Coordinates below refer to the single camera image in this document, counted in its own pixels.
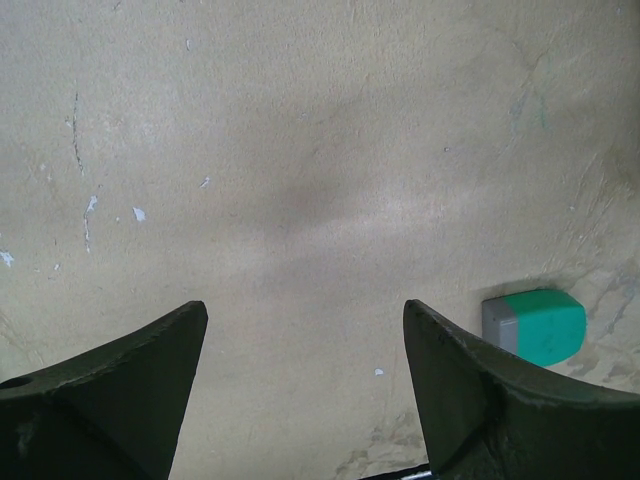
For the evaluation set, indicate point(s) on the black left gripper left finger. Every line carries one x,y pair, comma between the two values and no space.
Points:
113,412

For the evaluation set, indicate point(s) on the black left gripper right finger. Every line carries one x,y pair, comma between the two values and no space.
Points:
487,414

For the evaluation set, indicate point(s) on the green and grey eraser block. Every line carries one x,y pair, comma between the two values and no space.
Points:
544,326

